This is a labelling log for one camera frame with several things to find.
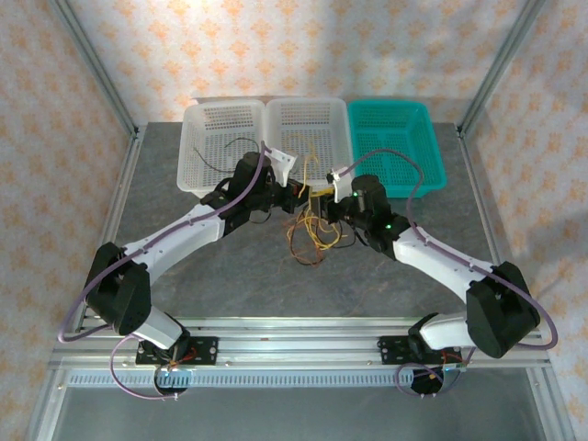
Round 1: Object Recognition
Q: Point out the white plastic basket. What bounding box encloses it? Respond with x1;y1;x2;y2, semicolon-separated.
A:
176;99;268;199
265;96;355;194

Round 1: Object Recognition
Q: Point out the orange cable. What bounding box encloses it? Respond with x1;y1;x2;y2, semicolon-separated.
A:
287;209;332;266

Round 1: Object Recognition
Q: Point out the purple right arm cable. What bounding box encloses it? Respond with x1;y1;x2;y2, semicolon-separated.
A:
342;149;560;353

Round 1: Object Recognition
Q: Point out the aluminium frame post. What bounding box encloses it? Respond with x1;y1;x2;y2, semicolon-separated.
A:
48;0;141;139
457;0;550;137

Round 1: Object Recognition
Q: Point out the aluminium frame bar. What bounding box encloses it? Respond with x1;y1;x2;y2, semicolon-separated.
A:
25;369;70;441
527;367;575;441

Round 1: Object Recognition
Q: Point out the grey slotted cable duct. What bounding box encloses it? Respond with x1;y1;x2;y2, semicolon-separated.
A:
65;369;456;390

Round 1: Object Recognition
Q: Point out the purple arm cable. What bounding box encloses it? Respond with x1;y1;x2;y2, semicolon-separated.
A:
57;140;272;344
342;149;560;353

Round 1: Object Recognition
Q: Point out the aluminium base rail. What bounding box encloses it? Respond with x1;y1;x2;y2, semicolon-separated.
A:
49;315;552;371

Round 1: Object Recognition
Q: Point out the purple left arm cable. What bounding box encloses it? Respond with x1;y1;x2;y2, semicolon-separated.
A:
57;140;272;344

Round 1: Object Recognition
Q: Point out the teal plastic basket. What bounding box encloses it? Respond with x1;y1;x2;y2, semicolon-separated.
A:
346;99;448;199

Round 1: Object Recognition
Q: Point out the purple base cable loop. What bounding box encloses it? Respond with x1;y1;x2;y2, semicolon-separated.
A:
109;331;185;401
395;361;460;400

